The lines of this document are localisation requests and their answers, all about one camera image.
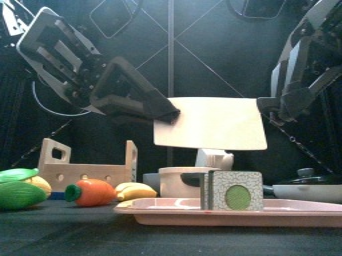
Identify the blue curved toy piece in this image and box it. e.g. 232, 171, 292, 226
47, 191, 69, 201

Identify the toy sushi roll piece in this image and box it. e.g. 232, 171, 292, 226
199, 170, 265, 212

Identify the wooden toy crate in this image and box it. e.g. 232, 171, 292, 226
38, 137, 139, 193

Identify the white toy pot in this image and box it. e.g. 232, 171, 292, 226
158, 166, 222, 199

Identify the black pan lid with knob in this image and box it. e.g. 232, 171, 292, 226
278, 167, 342, 186

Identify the yellow toy banana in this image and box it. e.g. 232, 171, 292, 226
114, 181, 159, 208

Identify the orange toy carrot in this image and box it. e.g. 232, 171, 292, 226
65, 178, 118, 208

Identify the grey toy frying pan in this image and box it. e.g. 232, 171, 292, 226
261, 183, 342, 204

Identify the pink plastic tray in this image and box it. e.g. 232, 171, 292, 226
113, 197, 342, 229

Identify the toy corn in green husk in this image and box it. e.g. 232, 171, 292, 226
0, 167, 54, 212

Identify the grey vertical frame pole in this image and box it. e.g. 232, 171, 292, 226
167, 0, 175, 168

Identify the thin white diagonal cord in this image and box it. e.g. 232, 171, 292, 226
133, 0, 340, 176
11, 0, 236, 169

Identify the white curved cable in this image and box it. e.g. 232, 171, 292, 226
31, 81, 93, 118

